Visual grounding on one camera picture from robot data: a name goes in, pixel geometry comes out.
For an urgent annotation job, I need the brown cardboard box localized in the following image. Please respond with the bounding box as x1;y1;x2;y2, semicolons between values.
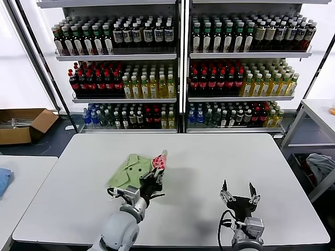
0;108;60;145

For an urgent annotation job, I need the red crumpled cloth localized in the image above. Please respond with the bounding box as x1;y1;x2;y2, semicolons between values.
300;156;315;184

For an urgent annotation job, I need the dark storage crate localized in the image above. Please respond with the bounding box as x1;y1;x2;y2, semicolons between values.
291;152;335;196

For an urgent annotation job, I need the green tinted water bottle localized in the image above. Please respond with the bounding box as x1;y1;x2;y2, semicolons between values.
204;108;214;126
98;109;108;128
212;108;221;127
106;109;115;128

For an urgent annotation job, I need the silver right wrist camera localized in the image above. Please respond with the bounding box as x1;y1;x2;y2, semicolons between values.
244;216;264;236

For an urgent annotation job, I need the dark tea bottle green cap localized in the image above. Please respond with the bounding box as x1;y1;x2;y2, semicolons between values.
53;24;65;55
102;24;115;55
192;22;202;52
213;22;224;52
202;22;213;52
243;22;255;52
233;22;244;52
72;25;85;55
92;24;105;55
62;25;75;55
223;22;234;52
82;25;95;55

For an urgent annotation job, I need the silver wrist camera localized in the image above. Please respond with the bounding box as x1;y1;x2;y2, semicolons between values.
122;185;142;205
244;216;264;236

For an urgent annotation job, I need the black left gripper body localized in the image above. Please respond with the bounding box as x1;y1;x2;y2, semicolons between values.
140;177;165;201

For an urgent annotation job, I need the red cap cola bottle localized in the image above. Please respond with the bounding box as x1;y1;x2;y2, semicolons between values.
208;69;218;96
234;67;244;96
226;69;236;96
251;107;260;127
189;69;200;96
68;69;81;97
77;71;88;97
104;71;115;97
113;71;124;97
198;69;209;96
95;72;106;97
217;69;227;96
152;108;161;129
86;72;97;97
144;108;153;129
259;106;268;127

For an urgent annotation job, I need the dark bottle beige label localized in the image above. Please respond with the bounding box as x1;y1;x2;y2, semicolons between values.
264;21;277;52
254;21;266;52

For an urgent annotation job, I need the dark bottle white blue label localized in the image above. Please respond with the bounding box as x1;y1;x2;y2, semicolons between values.
131;22;143;53
303;19;317;52
143;22;154;53
122;22;133;53
284;21;297;52
113;22;124;53
153;21;165;53
163;21;175;53
274;21;287;52
294;21;307;52

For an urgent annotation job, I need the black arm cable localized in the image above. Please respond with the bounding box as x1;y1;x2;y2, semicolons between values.
218;209;243;250
106;187;126;201

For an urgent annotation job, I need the grey frame side table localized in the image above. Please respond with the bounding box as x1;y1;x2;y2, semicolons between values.
279;98;335;203

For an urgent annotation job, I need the grey-blue crumpled cloth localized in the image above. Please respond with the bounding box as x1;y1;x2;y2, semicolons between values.
305;153;335;185

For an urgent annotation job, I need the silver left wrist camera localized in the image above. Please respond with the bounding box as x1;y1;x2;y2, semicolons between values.
122;185;142;205

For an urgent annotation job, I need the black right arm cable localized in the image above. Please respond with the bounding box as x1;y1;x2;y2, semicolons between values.
218;209;243;250

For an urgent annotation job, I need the blue folded cloth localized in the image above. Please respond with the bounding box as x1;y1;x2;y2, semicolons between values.
0;167;14;197

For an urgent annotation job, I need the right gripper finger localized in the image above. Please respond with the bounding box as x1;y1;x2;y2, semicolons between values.
220;179;235;203
249;182;262;204

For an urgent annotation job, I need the green polo shirt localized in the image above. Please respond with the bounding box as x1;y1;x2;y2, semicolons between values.
105;149;169;190

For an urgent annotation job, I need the black slanted frame pole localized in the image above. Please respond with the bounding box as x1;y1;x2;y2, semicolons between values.
285;33;335;134
14;0;81;133

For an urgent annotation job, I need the silver frame pole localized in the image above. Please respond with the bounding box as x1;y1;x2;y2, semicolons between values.
4;0;63;115

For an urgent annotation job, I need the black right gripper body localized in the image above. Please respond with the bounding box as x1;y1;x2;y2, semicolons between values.
227;195;258;219

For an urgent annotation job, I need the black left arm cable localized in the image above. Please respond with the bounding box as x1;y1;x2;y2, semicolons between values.
106;187;126;201

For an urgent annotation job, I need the grey metal parts bundle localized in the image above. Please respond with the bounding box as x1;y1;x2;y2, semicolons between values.
0;117;36;129

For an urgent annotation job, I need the grey metal shelf unit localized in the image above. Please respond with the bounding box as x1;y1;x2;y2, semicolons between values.
183;0;314;137
36;0;182;134

